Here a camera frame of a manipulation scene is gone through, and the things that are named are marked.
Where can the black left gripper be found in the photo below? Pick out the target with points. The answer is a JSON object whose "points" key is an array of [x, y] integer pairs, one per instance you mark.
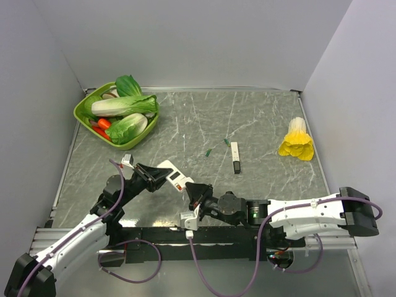
{"points": [[153, 177]]}

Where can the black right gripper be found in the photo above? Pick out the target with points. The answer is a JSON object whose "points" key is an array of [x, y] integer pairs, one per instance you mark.
{"points": [[198, 193]]}

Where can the white red remote control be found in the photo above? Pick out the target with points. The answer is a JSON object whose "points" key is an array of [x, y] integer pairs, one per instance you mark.
{"points": [[176, 177]]}

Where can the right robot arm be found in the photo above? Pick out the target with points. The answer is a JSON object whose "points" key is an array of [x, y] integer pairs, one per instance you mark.
{"points": [[349, 210]]}

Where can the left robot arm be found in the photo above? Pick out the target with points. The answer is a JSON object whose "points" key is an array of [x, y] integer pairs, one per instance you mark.
{"points": [[38, 274]]}

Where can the green battery on table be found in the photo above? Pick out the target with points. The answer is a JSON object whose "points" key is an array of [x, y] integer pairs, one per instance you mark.
{"points": [[208, 152]]}

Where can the white rectangular stick device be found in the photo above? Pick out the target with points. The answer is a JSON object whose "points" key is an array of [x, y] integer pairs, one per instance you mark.
{"points": [[235, 157]]}

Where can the small green cabbage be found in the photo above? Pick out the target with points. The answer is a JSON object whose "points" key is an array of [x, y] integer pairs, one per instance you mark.
{"points": [[128, 128]]}

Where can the long orange carrot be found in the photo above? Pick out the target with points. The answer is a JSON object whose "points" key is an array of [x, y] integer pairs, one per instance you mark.
{"points": [[101, 132]]}

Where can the short orange carrot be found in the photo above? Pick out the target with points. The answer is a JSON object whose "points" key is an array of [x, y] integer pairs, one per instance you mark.
{"points": [[103, 124]]}

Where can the large napa cabbage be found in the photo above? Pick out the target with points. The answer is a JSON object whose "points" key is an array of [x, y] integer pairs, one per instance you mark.
{"points": [[125, 106]]}

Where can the bok choy leaf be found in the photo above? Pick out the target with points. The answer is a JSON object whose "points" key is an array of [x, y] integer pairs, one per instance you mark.
{"points": [[127, 86]]}

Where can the green plastic basket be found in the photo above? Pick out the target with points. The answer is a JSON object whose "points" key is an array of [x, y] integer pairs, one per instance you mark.
{"points": [[79, 114]]}

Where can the yellow cabbage toy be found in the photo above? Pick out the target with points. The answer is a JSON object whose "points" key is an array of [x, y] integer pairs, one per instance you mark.
{"points": [[297, 142]]}

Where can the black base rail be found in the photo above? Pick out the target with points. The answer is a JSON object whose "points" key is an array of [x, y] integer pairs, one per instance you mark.
{"points": [[141, 244]]}

